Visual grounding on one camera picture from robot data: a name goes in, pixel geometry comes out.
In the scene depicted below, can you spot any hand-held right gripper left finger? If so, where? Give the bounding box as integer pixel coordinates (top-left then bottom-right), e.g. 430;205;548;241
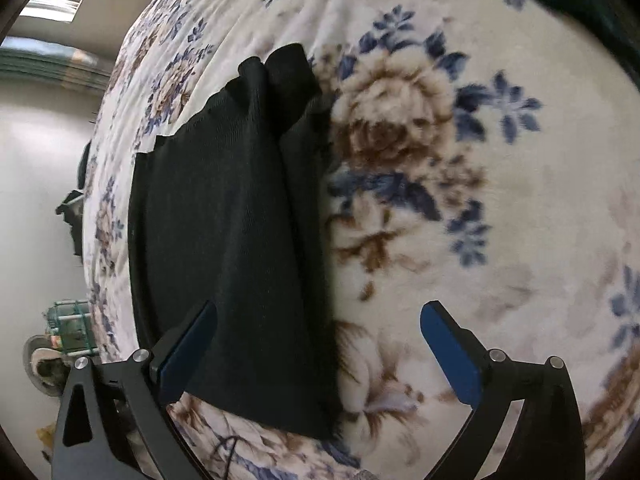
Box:
52;301;218;480

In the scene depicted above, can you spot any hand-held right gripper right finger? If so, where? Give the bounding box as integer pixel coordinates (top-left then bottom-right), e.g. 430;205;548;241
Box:
420;301;586;480

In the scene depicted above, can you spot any dark striped sweater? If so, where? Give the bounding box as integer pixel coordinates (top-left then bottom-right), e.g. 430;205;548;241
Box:
127;44;346;441

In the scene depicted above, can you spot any green crate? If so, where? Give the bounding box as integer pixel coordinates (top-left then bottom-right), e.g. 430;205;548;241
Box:
45;300;98;356

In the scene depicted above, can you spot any round grey basin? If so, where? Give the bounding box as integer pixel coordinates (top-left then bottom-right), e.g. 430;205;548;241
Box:
22;335;76;401

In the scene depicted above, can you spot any floral bed blanket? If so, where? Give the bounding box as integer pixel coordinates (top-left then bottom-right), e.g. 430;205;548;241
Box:
80;0;640;480

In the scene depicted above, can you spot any teal curtain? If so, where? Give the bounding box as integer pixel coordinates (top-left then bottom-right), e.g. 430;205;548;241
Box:
0;45;113;93

